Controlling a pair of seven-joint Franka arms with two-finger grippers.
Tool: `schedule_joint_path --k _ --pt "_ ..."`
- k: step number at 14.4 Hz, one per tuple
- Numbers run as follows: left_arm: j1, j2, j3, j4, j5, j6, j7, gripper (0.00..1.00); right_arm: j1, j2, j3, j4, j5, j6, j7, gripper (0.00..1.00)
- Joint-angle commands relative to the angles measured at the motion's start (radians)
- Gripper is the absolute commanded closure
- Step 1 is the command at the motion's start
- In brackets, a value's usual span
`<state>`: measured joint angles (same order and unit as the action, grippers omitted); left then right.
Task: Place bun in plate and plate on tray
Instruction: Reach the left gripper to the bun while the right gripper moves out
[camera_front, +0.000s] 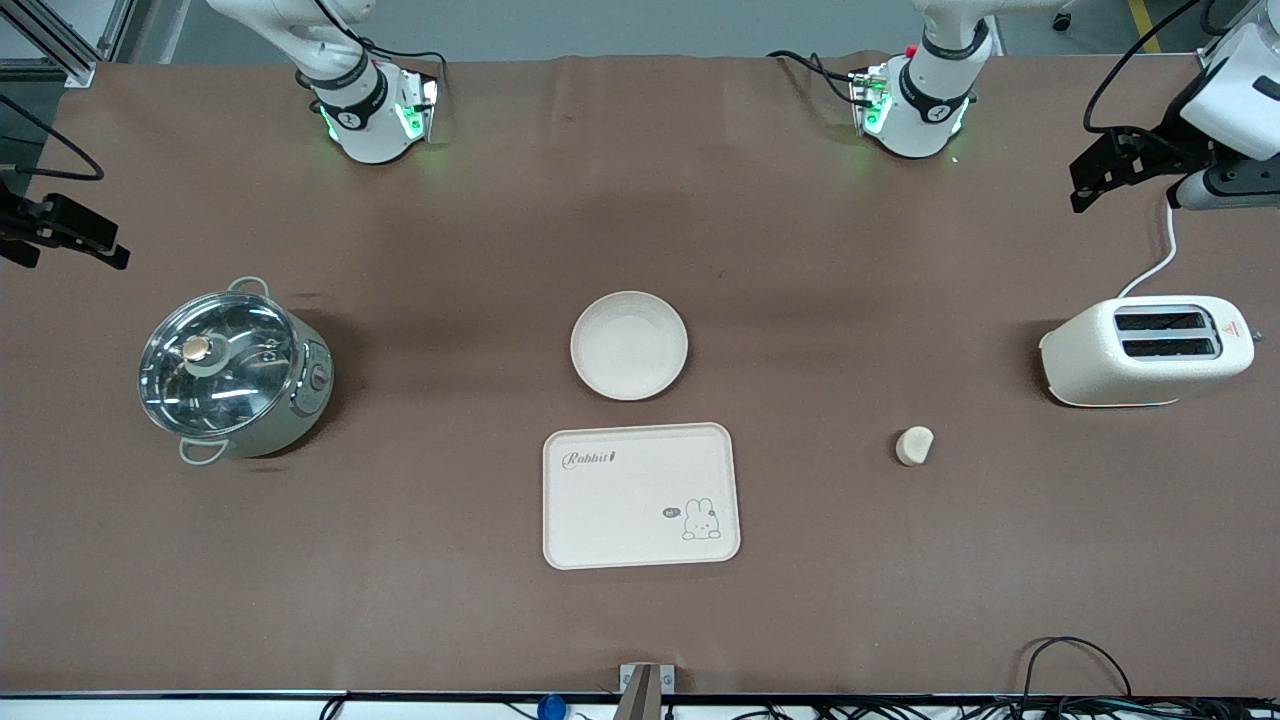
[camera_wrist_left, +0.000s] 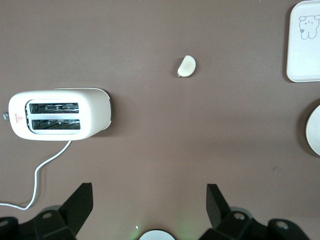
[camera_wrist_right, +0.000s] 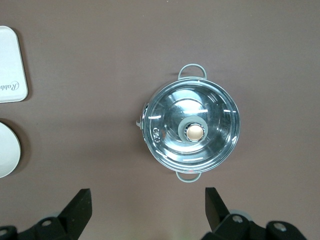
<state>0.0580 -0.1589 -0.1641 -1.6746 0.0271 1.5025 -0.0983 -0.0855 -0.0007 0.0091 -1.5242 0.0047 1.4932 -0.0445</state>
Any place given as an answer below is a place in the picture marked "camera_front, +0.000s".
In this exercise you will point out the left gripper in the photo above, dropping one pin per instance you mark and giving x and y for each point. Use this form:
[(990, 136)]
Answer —
[(1172, 146)]

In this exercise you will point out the small cream bun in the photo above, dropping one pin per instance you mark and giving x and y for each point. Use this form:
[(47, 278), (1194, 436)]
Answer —
[(913, 446)]

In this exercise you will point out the round cream plate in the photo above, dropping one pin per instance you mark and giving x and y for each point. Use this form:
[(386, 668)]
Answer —
[(628, 345)]

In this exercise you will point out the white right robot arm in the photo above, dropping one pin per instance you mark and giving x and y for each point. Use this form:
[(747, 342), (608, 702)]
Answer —
[(365, 130)]

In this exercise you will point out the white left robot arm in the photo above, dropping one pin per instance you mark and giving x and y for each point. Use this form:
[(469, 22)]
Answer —
[(920, 120)]

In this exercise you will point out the cream rabbit print tray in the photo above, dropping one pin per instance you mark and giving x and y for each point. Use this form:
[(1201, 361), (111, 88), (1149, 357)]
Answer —
[(620, 500)]

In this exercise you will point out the black caster wheel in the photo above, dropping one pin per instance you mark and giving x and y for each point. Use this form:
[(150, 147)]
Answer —
[(1062, 21)]

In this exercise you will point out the glass pot lid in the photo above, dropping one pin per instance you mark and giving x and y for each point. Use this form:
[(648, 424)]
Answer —
[(215, 365)]

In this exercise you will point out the cream two-slot toaster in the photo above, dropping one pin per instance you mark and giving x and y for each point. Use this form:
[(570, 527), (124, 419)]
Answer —
[(1140, 375)]

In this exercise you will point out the pale green electric pot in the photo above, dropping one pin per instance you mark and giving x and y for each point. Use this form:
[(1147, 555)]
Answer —
[(300, 400)]

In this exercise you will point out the brown table mat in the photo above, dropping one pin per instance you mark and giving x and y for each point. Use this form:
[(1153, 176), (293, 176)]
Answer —
[(640, 200)]

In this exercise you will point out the small blue round object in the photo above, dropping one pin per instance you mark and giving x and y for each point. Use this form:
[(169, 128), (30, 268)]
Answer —
[(551, 708)]

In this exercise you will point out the grey metal bracket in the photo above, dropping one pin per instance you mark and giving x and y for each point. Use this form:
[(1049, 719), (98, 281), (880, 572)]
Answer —
[(640, 690)]

